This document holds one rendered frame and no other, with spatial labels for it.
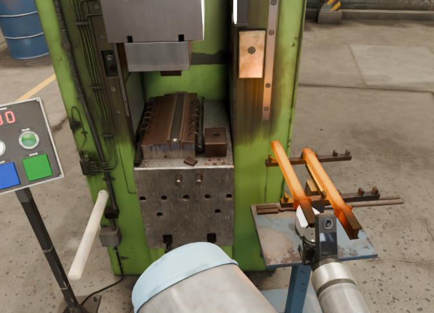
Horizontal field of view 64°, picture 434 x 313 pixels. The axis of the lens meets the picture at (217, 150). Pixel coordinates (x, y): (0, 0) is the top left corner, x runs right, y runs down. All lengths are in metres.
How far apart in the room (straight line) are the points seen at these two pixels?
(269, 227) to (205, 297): 1.04
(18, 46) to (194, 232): 4.65
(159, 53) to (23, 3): 4.55
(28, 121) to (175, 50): 0.54
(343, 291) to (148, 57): 0.86
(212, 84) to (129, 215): 0.76
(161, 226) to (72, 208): 1.24
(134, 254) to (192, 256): 1.64
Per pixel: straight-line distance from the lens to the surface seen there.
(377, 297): 2.17
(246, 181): 1.61
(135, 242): 1.93
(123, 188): 1.67
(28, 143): 1.30
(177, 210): 1.45
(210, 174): 1.32
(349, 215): 1.06
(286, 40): 1.32
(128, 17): 1.15
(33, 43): 5.74
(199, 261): 0.37
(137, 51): 1.17
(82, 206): 2.66
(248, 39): 1.27
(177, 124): 1.43
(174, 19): 1.13
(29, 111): 1.31
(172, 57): 1.16
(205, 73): 1.69
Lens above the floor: 1.70
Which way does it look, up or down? 35 degrees down
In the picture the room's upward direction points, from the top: 1 degrees counter-clockwise
